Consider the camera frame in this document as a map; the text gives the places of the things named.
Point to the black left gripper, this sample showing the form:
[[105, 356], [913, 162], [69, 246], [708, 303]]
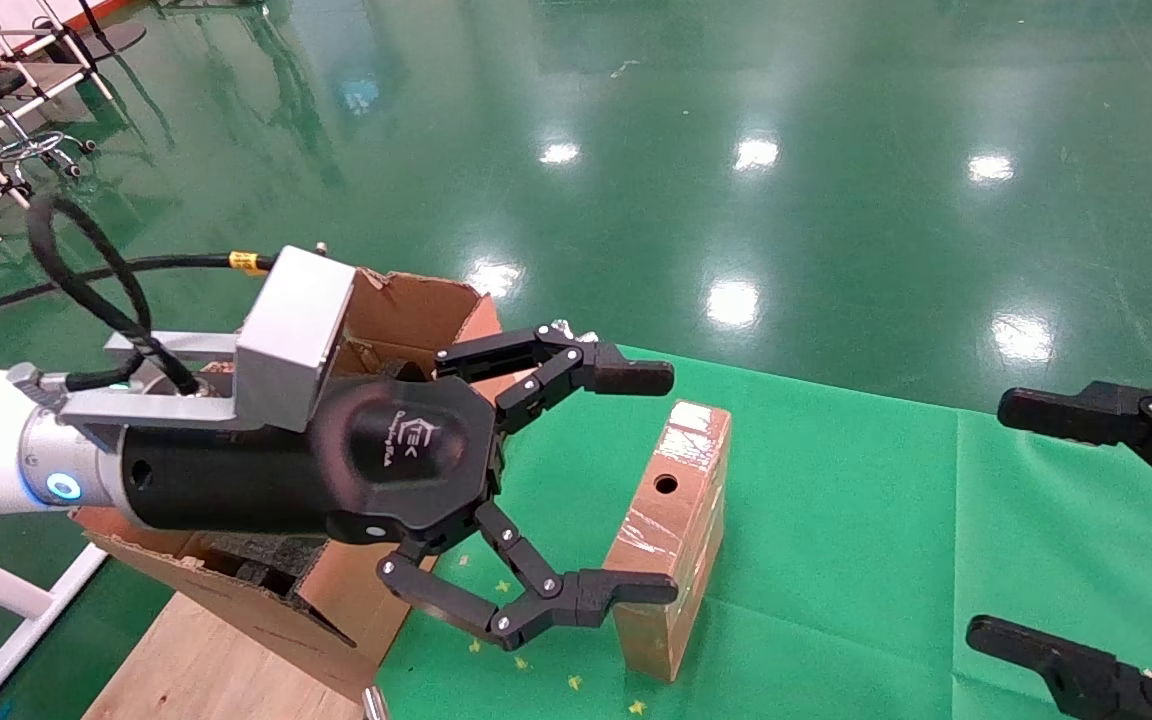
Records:
[[386, 450]]

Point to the small taped cardboard box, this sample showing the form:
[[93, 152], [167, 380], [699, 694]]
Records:
[[696, 450]]

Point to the large open cardboard carton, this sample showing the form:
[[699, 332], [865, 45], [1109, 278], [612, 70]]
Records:
[[416, 310]]

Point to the green table cloth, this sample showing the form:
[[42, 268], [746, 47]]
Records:
[[836, 550]]

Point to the black foam insert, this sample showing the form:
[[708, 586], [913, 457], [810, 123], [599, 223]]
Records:
[[256, 555]]

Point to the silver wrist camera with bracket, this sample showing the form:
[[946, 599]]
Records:
[[291, 330]]

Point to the white tube frame rack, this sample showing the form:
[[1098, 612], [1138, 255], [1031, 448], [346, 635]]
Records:
[[61, 90]]

